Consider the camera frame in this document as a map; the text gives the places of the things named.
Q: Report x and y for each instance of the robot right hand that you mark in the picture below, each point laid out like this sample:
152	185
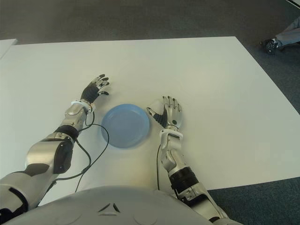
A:
174	116

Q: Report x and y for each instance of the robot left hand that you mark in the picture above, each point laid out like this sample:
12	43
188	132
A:
90	91

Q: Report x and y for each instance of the white charger plug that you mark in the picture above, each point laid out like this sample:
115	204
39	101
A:
157	105

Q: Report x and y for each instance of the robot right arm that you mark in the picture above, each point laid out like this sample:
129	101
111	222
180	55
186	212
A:
178	164

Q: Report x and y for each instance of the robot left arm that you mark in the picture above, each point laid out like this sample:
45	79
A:
44	150

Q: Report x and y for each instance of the blue plastic plate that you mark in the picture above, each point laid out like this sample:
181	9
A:
125	125

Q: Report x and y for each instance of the white side table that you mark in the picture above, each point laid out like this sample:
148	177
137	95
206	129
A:
7	47

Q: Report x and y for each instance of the grey robot torso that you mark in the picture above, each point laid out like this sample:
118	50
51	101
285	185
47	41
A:
105	206

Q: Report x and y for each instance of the black dotted shoe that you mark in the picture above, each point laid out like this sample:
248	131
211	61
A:
269	46

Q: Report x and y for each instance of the grey trouser leg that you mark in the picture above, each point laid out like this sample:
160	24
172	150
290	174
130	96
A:
288	35

